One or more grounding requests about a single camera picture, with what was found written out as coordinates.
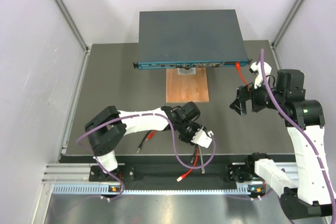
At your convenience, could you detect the slotted cable duct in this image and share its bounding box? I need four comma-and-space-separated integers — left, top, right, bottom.
52, 182, 267, 197

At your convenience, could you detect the wooden board stand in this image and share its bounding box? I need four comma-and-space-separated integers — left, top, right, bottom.
166, 68, 209, 103

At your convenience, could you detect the teal network switch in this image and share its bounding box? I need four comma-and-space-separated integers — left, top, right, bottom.
133, 9, 251, 70

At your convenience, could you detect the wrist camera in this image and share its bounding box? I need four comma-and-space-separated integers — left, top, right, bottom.
249, 62, 272, 89
191, 127, 214, 148

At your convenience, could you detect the red ethernet cable on table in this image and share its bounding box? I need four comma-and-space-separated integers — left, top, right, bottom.
145, 131, 200, 182

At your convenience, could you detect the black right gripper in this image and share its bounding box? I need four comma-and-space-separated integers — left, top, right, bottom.
230, 74, 285, 115

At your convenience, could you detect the red ethernet cable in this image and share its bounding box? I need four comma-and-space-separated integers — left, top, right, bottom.
235, 62, 248, 85
145, 131, 200, 182

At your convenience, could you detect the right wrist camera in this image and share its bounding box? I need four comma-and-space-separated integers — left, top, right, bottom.
249, 62, 272, 89

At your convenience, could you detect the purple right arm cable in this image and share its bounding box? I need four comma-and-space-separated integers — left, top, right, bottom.
258, 48, 336, 221

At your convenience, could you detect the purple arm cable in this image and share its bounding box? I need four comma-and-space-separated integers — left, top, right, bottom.
258, 48, 336, 221
76, 112, 217, 169

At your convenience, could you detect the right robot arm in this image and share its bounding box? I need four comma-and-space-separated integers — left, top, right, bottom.
230, 67, 335, 223

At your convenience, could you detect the grey ethernet cable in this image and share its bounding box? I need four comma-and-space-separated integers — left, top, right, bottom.
196, 145, 207, 175

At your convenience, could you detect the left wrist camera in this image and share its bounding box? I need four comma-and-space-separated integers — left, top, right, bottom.
191, 127, 214, 148

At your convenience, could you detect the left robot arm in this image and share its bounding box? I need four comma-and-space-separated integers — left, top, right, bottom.
85, 102, 213, 180

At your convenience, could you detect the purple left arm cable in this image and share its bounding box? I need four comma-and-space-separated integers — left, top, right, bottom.
76, 112, 217, 169

